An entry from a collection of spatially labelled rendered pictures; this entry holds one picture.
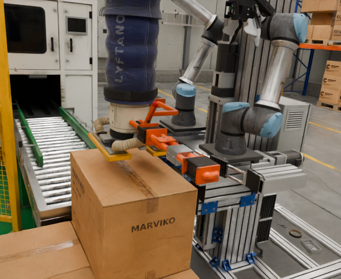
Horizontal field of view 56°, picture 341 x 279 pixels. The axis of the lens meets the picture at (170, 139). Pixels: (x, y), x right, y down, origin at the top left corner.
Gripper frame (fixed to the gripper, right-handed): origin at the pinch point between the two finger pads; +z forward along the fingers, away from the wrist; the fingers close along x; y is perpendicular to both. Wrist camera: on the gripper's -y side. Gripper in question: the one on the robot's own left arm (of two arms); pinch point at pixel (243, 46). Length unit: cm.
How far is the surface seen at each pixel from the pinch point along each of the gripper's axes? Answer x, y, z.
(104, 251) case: -8, 46, 77
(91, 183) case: -27, 46, 58
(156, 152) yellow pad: -22, 20, 45
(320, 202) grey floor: -107, -206, 152
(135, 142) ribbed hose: -19, 31, 39
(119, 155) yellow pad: -22, 37, 45
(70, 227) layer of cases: -60, 51, 98
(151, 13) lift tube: -28.1, 23.2, -9.5
